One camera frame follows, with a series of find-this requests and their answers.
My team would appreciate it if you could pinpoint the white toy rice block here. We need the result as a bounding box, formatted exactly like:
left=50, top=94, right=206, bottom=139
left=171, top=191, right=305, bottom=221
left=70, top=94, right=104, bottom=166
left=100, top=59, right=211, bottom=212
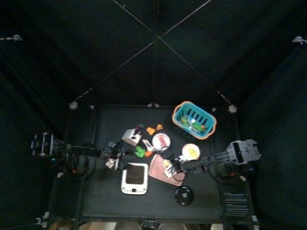
left=165, top=165, right=181, bottom=178

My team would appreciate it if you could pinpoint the white plate with yellow egg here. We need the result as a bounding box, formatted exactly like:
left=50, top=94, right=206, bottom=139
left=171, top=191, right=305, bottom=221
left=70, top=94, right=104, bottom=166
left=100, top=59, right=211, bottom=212
left=182, top=143, right=203, bottom=162

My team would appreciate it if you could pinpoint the green leafy toy vegetable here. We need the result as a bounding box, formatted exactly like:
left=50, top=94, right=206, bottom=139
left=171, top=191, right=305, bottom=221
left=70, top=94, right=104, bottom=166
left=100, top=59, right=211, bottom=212
left=135, top=146, right=148, bottom=159

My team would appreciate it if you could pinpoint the white cube toy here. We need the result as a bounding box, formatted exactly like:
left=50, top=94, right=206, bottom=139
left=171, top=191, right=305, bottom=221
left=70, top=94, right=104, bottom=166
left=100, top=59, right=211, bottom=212
left=122, top=128, right=144, bottom=147

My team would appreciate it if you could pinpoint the pink rectangular tray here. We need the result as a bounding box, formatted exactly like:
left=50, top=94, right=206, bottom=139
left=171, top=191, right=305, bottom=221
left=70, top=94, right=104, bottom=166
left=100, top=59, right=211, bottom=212
left=148, top=154, right=187, bottom=187

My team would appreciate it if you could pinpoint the small white toy object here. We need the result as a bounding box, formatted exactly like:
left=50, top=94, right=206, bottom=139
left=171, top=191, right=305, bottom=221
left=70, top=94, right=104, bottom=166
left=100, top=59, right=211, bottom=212
left=104, top=158, right=122, bottom=172

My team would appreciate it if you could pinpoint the white toy utensil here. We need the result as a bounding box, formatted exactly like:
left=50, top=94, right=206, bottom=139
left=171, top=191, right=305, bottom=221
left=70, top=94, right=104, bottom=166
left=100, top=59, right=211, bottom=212
left=142, top=138, right=157, bottom=153

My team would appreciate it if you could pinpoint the white plate with red food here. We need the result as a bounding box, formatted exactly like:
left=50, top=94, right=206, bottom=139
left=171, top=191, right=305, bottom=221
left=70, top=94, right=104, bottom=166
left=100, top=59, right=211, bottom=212
left=151, top=132, right=173, bottom=153

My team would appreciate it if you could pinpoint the glossy black round dish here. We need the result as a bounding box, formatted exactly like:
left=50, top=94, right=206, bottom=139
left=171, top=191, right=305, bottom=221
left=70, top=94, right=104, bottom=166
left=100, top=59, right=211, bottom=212
left=174, top=185, right=195, bottom=207

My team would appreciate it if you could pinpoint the white scale with dark screen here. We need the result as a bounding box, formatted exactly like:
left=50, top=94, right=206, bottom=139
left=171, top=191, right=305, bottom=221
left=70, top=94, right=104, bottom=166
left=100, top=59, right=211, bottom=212
left=120, top=162, right=150, bottom=196

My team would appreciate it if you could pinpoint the green toy vegetable in basket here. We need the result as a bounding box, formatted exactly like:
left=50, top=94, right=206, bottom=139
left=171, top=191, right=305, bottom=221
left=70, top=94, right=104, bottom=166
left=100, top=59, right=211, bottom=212
left=181, top=116, right=209, bottom=134

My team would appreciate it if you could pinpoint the teal basket with orange rim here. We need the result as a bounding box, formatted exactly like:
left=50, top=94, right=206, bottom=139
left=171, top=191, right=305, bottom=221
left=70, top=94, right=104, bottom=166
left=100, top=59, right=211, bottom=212
left=171, top=101, right=219, bottom=141

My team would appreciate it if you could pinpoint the white text label sticker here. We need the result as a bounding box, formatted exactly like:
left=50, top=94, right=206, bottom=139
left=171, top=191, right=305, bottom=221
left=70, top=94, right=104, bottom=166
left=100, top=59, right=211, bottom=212
left=222, top=192, right=253, bottom=218

